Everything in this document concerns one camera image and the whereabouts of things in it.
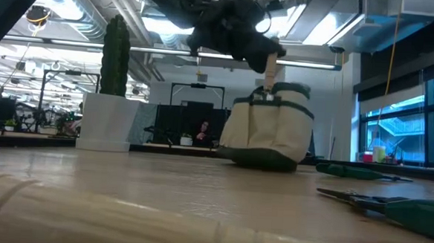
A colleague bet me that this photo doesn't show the black hanging cable reel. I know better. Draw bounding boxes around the black hanging cable reel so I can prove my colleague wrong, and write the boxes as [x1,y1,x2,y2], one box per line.
[24,4,53,28]

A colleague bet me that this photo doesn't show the silver ceiling air duct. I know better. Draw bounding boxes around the silver ceiling air duct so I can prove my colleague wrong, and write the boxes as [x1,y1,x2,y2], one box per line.
[30,0,111,45]

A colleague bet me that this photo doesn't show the long ceiling light bar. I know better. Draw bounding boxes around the long ceiling light bar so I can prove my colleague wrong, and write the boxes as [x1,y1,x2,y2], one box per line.
[0,33,343,72]

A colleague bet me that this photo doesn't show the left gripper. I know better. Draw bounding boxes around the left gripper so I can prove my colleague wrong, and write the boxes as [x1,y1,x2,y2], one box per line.
[185,0,290,74]

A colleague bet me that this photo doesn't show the cream gardening bag green trim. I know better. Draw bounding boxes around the cream gardening bag green trim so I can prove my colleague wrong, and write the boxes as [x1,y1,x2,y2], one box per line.
[216,79,317,175]

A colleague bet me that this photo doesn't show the white cup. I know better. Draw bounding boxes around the white cup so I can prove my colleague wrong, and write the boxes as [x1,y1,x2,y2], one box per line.
[371,145,387,163]

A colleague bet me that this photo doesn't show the black aluminium table frame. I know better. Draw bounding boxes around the black aluminium table frame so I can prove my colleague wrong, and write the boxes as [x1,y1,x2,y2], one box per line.
[0,132,434,179]

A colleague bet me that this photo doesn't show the dark-framed window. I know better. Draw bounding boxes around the dark-framed window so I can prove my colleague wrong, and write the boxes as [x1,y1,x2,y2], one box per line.
[355,65,434,168]

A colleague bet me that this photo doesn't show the tall green cactus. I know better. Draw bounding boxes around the tall green cactus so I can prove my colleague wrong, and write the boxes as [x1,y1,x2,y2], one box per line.
[98,13,133,97]

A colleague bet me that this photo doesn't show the large green-handled pruning shears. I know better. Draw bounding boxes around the large green-handled pruning shears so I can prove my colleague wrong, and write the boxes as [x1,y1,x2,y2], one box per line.
[313,187,434,243]

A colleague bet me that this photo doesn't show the grey speckled board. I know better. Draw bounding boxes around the grey speckled board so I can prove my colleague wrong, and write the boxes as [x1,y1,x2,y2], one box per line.
[128,101,158,146]

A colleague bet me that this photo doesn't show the black desk partition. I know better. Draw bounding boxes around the black desk partition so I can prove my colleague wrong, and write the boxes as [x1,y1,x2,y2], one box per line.
[143,97,230,149]

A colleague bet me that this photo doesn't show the person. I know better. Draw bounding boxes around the person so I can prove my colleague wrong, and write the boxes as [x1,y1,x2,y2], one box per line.
[192,119,215,149]

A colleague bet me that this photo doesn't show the white hexagonal plant pot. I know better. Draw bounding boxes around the white hexagonal plant pot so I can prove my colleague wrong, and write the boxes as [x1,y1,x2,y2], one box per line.
[75,91,142,155]

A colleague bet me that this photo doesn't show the black background rig frame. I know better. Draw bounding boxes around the black background rig frame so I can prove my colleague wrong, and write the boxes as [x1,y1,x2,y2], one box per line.
[36,68,101,137]
[169,81,227,110]

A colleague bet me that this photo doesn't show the wooden-handled hand trowel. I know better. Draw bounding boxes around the wooden-handled hand trowel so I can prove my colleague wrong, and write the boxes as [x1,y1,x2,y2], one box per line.
[262,51,279,94]

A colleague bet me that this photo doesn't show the small white potted plant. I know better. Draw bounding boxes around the small white potted plant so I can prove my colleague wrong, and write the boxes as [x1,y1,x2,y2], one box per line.
[178,132,195,148]

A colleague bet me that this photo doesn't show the small green-handled pruner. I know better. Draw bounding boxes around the small green-handled pruner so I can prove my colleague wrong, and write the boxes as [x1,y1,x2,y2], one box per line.
[314,163,415,184]

